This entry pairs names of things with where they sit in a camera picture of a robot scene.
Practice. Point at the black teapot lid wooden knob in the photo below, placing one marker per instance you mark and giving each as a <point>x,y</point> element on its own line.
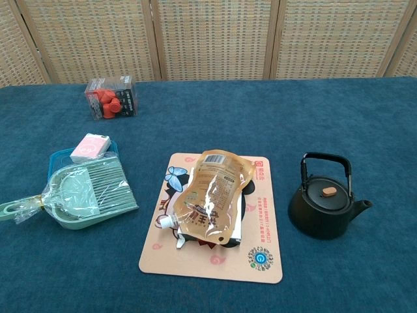
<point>317,193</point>

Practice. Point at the brown spouted drink pouch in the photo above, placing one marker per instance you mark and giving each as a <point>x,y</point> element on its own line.
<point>208,195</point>

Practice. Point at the dark blue table cloth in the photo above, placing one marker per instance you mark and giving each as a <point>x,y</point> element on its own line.
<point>208,114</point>

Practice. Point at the peach cartoon mouse pad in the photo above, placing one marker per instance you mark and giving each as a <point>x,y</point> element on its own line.
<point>228,261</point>

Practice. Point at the clear box with red caps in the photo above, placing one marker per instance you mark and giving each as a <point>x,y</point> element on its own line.
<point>110,98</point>

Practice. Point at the mint green wrapped dustpan set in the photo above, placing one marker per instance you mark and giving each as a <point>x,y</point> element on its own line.
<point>97,192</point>

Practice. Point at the woven rattan folding screen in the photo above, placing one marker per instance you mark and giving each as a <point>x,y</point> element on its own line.
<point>211,39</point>

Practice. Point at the small pink white card box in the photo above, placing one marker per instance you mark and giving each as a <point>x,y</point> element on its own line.
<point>89,148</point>

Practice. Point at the blue plastic tray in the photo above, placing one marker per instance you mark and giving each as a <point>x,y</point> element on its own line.
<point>54,163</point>

